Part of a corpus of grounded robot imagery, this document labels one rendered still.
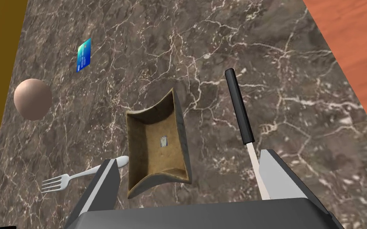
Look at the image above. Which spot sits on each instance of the beige ball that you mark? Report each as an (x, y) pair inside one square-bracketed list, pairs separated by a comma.
[(33, 99)]

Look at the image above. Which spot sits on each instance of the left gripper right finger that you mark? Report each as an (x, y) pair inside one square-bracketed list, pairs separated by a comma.
[(280, 179)]

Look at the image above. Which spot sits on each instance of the silver fork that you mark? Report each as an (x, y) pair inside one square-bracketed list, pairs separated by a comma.
[(72, 176)]

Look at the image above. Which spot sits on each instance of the blue card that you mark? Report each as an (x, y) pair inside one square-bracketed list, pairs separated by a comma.
[(84, 55)]

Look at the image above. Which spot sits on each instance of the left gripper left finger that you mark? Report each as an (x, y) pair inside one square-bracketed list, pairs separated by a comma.
[(102, 187)]

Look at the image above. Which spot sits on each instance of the brown square tray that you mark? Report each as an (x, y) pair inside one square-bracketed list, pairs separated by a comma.
[(158, 148)]

